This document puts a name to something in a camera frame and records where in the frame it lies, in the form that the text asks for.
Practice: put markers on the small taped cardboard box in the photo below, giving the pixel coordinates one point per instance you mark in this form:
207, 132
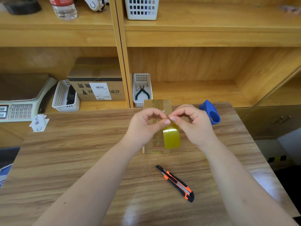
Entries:
156, 144

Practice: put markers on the black floor bin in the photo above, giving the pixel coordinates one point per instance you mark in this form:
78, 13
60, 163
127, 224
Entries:
9, 154

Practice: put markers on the wide white plastic basket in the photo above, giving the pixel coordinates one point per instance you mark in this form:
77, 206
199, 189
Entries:
60, 96

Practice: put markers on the large labelled cardboard box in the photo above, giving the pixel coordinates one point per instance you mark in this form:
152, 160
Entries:
96, 70

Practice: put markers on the orange black utility knife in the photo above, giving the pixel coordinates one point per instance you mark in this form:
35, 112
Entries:
178, 184

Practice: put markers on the yellow tape roll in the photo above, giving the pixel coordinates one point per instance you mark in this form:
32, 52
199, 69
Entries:
172, 137

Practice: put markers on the narrow white plastic basket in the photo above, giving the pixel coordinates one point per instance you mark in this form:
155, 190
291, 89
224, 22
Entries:
142, 77

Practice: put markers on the yellow black striped floor tape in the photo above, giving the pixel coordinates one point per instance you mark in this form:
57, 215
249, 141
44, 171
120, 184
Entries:
277, 159

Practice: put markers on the person's left forearm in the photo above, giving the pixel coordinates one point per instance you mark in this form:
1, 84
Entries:
94, 193

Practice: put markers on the white slotted storage basket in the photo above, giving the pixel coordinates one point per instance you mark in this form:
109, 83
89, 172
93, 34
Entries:
141, 9

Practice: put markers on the grey electronic weighing scale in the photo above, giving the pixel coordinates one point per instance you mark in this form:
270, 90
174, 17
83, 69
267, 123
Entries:
23, 89

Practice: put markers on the clear plastic water bottle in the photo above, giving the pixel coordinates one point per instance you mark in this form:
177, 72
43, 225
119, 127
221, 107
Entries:
63, 9

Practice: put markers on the black flat object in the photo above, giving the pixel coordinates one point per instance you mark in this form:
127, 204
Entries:
21, 5

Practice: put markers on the person's right hand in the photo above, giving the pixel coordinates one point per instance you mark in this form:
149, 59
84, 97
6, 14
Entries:
200, 129

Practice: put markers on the person's left hand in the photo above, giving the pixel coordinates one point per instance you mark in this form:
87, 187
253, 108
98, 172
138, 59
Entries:
141, 129

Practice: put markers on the white black handheld device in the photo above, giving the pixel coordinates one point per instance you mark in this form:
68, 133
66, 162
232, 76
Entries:
94, 3

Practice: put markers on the wooden shelf unit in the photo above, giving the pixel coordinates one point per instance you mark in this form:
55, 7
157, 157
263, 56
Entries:
200, 37

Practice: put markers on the white paper slips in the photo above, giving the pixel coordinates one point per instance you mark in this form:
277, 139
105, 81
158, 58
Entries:
38, 123

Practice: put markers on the black object in basket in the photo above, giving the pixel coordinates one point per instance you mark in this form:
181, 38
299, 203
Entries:
71, 95

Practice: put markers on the person's right forearm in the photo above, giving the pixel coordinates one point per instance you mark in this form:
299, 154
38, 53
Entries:
239, 193

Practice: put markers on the blue tape dispenser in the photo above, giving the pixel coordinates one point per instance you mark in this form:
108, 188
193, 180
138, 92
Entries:
207, 108

